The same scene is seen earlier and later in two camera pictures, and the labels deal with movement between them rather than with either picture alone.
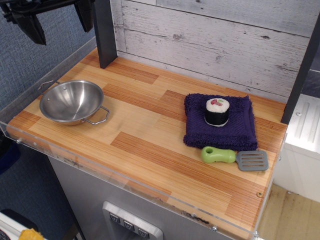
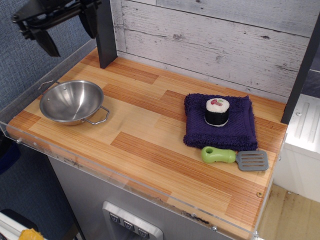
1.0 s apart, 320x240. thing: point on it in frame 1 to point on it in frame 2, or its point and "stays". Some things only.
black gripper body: x=17 y=8 to x=41 y=14
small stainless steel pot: x=73 y=102 stays
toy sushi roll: x=217 y=112 stays
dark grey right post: x=299 y=84 stays
